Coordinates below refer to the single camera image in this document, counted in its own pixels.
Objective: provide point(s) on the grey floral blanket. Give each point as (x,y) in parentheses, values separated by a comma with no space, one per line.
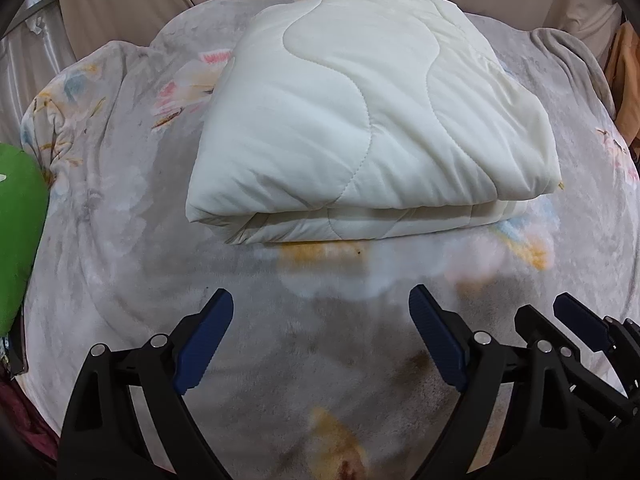
(150,270)

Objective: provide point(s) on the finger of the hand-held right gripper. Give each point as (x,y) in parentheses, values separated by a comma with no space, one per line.
(625,345)
(582,322)

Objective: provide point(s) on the light grey sheer curtain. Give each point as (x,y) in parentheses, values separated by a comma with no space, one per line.
(35,70)

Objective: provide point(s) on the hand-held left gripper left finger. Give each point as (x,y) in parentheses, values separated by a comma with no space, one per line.
(207,345)

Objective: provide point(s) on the orange cloth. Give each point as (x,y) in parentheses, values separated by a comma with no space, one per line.
(627,85)

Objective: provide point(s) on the white quilted comforter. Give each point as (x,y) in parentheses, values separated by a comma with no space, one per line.
(350,110)

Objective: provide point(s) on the dark red cloth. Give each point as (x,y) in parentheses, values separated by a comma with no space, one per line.
(25,425)

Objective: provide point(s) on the green cushion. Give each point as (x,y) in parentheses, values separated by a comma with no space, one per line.
(20,235)

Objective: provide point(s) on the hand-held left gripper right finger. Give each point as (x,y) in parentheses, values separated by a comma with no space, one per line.
(440,340)

